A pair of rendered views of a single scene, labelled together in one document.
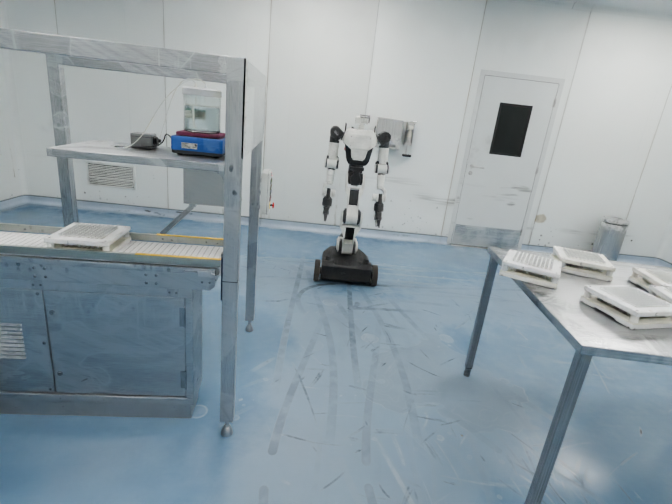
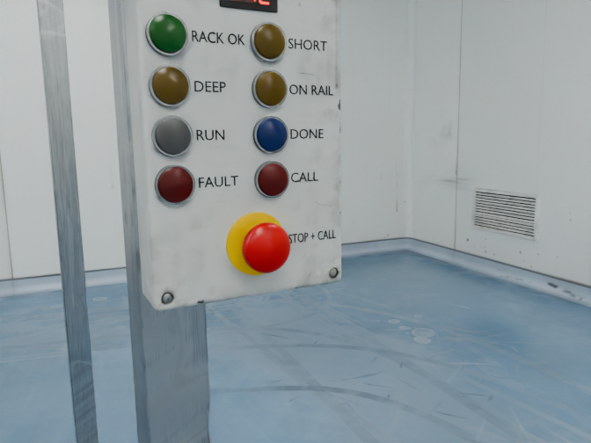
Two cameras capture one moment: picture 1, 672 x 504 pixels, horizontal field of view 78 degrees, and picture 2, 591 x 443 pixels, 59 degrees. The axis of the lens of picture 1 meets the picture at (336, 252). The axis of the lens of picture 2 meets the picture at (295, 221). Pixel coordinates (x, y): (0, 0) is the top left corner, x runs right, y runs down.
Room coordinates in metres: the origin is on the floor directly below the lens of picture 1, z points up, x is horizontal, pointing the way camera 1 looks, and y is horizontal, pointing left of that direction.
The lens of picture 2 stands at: (2.50, 0.05, 0.97)
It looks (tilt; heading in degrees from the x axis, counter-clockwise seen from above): 9 degrees down; 69
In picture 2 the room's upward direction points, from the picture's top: 1 degrees counter-clockwise
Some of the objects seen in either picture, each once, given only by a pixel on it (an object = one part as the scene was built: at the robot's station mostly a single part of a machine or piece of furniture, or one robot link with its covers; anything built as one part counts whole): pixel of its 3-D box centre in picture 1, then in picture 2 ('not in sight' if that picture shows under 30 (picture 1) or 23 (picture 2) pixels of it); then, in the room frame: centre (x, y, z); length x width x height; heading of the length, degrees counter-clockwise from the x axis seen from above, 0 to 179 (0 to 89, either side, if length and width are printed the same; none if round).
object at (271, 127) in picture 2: not in sight; (272, 134); (2.63, 0.46, 0.97); 0.03 x 0.01 x 0.03; 7
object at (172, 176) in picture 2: not in sight; (175, 185); (2.55, 0.45, 0.94); 0.03 x 0.01 x 0.03; 7
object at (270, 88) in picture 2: not in sight; (270, 89); (2.63, 0.46, 1.01); 0.03 x 0.01 x 0.03; 7
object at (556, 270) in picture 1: (532, 262); not in sight; (1.89, -0.94, 0.92); 0.25 x 0.24 x 0.02; 152
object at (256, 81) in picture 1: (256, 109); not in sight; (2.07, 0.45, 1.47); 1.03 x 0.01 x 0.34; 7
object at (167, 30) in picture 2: not in sight; (167, 33); (2.55, 0.45, 1.05); 0.03 x 0.01 x 0.03; 7
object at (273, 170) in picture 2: not in sight; (273, 179); (2.63, 0.46, 0.94); 0.03 x 0.01 x 0.03; 7
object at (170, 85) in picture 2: not in sight; (171, 85); (2.55, 0.45, 1.01); 0.03 x 0.01 x 0.03; 7
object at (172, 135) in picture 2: not in sight; (173, 135); (2.55, 0.45, 0.97); 0.03 x 0.01 x 0.03; 7
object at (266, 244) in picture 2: not in sight; (259, 244); (2.62, 0.45, 0.89); 0.04 x 0.04 x 0.04; 7
